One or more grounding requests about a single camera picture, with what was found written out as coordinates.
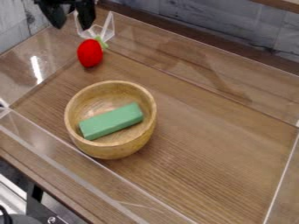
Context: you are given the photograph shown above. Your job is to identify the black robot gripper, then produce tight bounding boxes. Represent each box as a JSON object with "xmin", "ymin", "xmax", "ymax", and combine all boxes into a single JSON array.
[{"xmin": 33, "ymin": 0, "xmax": 96, "ymax": 30}]

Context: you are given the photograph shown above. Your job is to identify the red plush fruit green stem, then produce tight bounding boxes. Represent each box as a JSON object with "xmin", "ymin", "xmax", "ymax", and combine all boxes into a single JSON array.
[{"xmin": 77, "ymin": 36, "xmax": 108, "ymax": 68}]

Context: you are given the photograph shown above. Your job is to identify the wooden bowl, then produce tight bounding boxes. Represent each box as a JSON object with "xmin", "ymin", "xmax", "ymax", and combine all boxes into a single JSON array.
[{"xmin": 64, "ymin": 80, "xmax": 157, "ymax": 159}]

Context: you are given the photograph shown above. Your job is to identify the green rectangular block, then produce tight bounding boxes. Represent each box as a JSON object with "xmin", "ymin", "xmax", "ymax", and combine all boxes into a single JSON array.
[{"xmin": 78, "ymin": 102, "xmax": 144, "ymax": 141}]

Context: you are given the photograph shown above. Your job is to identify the clear acrylic tray walls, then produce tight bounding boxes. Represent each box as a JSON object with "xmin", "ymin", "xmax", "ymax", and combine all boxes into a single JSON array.
[{"xmin": 0, "ymin": 11, "xmax": 299, "ymax": 224}]

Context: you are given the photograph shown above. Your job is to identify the black metal table frame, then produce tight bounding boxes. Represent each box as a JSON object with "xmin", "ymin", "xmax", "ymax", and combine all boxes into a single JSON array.
[{"xmin": 25, "ymin": 184, "xmax": 69, "ymax": 224}]

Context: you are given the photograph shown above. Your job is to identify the black cable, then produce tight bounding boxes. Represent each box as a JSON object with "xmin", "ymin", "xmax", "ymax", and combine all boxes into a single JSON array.
[{"xmin": 0, "ymin": 205, "xmax": 13, "ymax": 224}]

